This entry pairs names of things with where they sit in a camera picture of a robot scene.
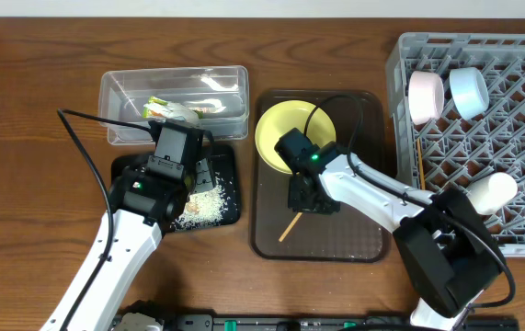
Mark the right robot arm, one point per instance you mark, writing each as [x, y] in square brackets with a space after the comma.
[448, 254]

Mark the light blue bowl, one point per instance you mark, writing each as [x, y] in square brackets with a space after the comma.
[469, 92]

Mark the rice and shell leftovers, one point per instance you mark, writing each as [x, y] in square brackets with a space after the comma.
[206, 209]

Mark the grey dishwasher rack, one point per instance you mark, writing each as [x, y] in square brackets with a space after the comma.
[457, 152]

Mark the brown serving tray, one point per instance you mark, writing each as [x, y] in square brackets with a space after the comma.
[346, 236]

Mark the wooden chopstick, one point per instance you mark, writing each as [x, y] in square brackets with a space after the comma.
[420, 165]
[290, 226]

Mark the green snack wrapper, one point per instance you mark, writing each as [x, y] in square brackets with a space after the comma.
[155, 107]

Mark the black plastic tray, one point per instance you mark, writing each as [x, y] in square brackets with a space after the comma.
[223, 162]

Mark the yellow plate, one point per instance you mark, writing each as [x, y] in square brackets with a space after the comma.
[281, 118]

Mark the white cup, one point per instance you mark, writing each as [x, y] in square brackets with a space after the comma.
[489, 194]

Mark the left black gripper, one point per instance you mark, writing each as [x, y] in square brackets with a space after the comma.
[202, 172]

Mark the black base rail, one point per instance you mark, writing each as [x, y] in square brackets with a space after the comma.
[149, 315]

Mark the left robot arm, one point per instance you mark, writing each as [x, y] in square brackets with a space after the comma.
[142, 202]

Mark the pink bowl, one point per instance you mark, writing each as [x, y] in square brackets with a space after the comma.
[425, 97]

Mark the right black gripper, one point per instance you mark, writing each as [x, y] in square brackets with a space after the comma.
[308, 200]

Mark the clear plastic waste bin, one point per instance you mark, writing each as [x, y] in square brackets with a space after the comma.
[219, 95]

